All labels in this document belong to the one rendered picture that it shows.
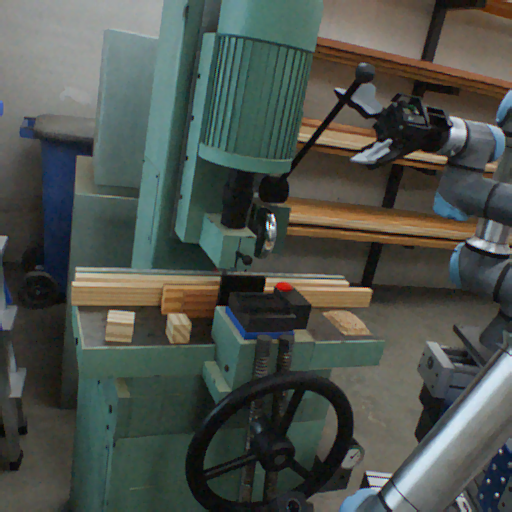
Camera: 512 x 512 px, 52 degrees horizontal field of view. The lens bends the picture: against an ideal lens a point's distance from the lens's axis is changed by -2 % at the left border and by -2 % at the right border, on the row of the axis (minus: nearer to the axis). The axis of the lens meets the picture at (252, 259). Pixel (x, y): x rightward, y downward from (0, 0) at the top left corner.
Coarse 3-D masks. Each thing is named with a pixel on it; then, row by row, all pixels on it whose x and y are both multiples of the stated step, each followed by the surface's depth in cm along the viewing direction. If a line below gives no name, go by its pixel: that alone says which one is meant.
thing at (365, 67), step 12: (360, 72) 89; (372, 72) 89; (360, 84) 92; (348, 96) 94; (336, 108) 97; (324, 120) 101; (312, 144) 106; (300, 156) 110; (264, 180) 121; (276, 180) 119; (264, 192) 120; (276, 192) 119; (288, 192) 120
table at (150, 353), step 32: (96, 320) 95; (160, 320) 100; (192, 320) 102; (320, 320) 113; (96, 352) 87; (128, 352) 89; (160, 352) 91; (192, 352) 94; (320, 352) 104; (352, 352) 107; (224, 384) 89
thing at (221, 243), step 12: (204, 216) 111; (216, 216) 111; (204, 228) 111; (216, 228) 104; (228, 228) 104; (204, 240) 110; (216, 240) 104; (228, 240) 101; (240, 240) 102; (252, 240) 103; (216, 252) 103; (228, 252) 102; (252, 252) 104; (216, 264) 103; (228, 264) 103; (240, 264) 104
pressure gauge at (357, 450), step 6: (354, 444) 109; (360, 444) 111; (354, 450) 110; (360, 450) 110; (348, 456) 110; (354, 456) 111; (360, 456) 111; (342, 462) 110; (348, 462) 111; (354, 462) 111; (342, 468) 110; (348, 468) 111
